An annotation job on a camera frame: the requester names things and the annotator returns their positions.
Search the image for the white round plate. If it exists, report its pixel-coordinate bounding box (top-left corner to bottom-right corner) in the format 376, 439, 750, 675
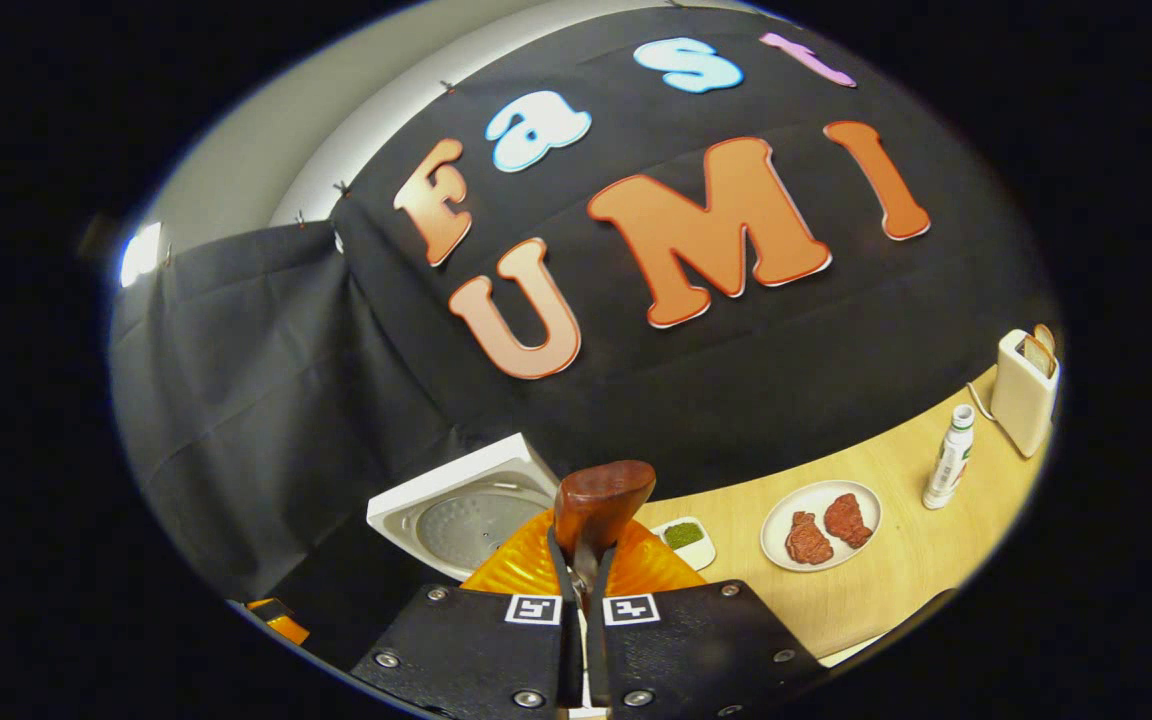
760, 480, 883, 573

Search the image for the white drink bottle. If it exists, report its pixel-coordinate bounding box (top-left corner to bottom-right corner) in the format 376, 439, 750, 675
922, 404, 977, 511

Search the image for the black backdrop cloth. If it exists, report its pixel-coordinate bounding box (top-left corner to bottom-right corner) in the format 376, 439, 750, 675
108, 5, 1064, 673

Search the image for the ceiling light panel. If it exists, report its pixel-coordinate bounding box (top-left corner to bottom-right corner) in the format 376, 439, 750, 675
118, 222, 166, 289

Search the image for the red meat steak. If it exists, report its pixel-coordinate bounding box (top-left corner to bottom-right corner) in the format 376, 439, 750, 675
823, 493, 875, 550
785, 511, 835, 566

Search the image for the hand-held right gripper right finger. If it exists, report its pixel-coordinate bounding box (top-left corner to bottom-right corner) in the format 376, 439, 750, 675
586, 520, 829, 720

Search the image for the white rice cooker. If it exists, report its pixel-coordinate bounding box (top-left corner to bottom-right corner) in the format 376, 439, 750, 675
366, 433, 563, 584

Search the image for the white divided seasoning dish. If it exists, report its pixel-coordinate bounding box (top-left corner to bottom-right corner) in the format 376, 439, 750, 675
651, 516, 717, 572

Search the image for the brown wooden spoon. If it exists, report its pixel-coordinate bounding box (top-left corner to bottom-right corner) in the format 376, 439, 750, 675
548, 460, 657, 603

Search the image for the white toaster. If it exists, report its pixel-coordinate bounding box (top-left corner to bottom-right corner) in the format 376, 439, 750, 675
990, 325, 1062, 459

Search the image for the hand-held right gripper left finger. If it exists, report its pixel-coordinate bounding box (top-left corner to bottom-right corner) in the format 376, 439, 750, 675
351, 510, 585, 720

